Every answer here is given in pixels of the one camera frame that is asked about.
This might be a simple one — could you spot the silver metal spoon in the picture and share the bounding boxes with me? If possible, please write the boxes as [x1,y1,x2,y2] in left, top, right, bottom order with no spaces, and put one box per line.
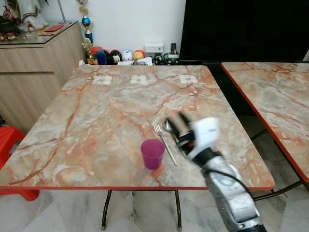
[164,120,188,159]

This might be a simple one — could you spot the silver metal fork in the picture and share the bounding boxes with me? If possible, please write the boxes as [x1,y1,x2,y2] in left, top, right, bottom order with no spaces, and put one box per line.
[153,123,178,166]

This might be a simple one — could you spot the purple plastic cup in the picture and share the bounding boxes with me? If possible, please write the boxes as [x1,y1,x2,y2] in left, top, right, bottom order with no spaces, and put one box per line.
[140,139,165,170]

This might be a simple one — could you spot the white paper label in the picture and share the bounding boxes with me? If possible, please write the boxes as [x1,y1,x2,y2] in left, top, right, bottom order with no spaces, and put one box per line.
[130,75,149,86]
[179,74,199,85]
[92,75,113,86]

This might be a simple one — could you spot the green mug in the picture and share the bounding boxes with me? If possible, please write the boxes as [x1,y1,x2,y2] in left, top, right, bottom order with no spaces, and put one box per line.
[164,53,181,65]

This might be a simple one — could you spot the white paper sheets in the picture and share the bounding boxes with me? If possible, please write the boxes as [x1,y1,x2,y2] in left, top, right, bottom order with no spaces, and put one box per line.
[118,57,154,67]

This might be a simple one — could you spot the orange round doll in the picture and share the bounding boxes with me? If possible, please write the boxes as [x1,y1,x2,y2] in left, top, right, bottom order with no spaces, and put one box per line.
[133,49,146,61]

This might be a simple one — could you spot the white round doll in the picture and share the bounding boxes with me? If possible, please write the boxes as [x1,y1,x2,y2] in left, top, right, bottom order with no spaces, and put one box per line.
[121,49,134,62]

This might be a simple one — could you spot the marble top folding table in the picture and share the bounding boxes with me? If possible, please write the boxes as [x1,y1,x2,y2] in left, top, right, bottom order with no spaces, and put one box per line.
[0,64,276,231]
[221,61,309,202]

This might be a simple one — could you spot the black round doll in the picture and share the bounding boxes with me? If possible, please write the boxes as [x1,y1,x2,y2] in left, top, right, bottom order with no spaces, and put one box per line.
[108,49,122,65]

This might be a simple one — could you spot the blue cup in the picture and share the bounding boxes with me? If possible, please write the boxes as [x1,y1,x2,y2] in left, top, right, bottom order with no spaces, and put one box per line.
[96,50,107,66]

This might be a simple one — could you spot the black television screen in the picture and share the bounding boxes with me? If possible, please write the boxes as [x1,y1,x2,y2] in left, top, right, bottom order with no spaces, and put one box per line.
[179,0,309,63]

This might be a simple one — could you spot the small gold trophy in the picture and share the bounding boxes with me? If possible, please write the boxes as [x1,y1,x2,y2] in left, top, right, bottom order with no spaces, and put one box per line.
[82,38,97,65]

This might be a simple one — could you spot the tall blue gold trophy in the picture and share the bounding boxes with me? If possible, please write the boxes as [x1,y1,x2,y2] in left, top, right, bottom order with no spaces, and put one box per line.
[77,0,94,44]

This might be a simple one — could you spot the light wooden cabinet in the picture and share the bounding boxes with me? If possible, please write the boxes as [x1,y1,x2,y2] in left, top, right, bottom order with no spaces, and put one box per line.
[0,21,88,134]

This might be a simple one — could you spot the flat red box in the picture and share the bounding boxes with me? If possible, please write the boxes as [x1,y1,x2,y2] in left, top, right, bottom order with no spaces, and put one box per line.
[44,24,65,34]

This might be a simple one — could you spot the red plastic stool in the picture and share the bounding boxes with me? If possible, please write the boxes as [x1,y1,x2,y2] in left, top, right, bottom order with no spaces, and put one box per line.
[0,126,40,202]

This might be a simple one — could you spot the white robed figurine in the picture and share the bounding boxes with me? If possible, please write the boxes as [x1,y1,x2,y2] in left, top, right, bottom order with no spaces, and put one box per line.
[17,0,49,32]

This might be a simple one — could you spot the dark ornate figurine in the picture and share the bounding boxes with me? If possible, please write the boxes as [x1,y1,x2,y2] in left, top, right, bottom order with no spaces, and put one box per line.
[0,5,23,42]

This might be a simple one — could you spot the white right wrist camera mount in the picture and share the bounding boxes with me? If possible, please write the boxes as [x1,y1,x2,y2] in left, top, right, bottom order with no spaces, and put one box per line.
[188,117,221,160]

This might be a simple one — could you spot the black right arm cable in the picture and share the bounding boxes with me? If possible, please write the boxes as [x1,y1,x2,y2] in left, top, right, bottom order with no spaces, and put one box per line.
[203,167,253,216]

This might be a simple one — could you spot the white wall socket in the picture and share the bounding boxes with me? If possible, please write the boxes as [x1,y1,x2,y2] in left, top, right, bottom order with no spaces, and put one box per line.
[144,43,165,53]

